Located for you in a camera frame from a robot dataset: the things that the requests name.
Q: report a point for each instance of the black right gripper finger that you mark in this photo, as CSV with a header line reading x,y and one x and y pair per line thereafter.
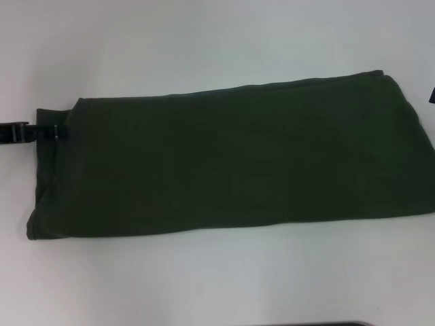
x,y
432,95

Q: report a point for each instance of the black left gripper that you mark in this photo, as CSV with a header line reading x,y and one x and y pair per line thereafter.
x,y
12,133

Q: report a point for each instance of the dark green FREE T-shirt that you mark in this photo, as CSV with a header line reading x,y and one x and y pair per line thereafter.
x,y
221,153

